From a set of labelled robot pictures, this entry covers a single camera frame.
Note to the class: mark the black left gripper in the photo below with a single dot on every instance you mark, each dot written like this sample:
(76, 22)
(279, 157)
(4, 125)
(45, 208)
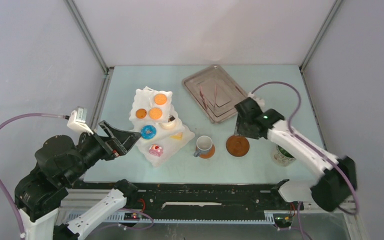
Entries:
(119, 142)

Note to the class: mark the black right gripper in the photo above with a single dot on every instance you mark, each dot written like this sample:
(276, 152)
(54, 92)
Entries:
(240, 129)

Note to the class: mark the dark brown wooden saucer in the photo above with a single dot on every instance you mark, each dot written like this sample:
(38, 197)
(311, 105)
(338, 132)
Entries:
(237, 146)

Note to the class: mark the blue frosted donut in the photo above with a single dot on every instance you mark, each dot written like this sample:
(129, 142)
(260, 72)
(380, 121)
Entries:
(148, 132)

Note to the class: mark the brown cookie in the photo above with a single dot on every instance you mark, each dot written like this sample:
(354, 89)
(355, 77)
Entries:
(141, 113)

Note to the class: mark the pink swiss roll cake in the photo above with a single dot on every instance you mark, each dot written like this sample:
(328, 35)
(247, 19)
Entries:
(156, 150)

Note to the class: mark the orange cookie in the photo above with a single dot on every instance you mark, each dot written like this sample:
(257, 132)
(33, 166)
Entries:
(155, 113)
(160, 99)

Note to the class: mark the light brown coaster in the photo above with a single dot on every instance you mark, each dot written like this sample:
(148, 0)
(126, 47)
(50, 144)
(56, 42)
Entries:
(209, 154)

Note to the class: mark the white grey mug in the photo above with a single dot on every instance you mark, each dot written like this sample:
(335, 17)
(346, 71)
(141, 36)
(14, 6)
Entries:
(203, 145)

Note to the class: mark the white chocolate donut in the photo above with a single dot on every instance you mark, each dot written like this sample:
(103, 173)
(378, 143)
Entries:
(172, 121)

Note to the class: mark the pink-tipped metal tongs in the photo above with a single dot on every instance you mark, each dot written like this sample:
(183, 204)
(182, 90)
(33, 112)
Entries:
(209, 103)

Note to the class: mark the orange cookie front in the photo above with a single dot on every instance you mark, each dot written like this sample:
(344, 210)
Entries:
(160, 99)

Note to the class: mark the yellow cake slice with cherry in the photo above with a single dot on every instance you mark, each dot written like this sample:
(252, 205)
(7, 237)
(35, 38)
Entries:
(177, 136)

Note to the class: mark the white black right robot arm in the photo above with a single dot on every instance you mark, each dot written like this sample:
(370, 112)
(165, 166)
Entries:
(336, 178)

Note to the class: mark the white spare arm link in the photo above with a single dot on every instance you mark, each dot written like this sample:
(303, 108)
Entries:
(82, 226)

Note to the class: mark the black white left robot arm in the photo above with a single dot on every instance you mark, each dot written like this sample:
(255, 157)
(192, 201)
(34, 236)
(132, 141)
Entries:
(59, 164)

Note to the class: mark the white three-tier dessert stand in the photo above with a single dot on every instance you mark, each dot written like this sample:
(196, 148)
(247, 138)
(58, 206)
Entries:
(144, 99)

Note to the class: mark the green interior floral mug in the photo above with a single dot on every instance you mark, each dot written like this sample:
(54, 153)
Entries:
(281, 157)

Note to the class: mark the stainless steel tray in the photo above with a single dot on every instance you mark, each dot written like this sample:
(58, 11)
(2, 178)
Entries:
(229, 93)

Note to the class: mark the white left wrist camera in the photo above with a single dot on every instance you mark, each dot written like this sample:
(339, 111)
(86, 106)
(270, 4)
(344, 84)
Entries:
(77, 121)

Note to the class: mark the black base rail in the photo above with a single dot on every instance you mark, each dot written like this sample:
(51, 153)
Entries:
(210, 202)

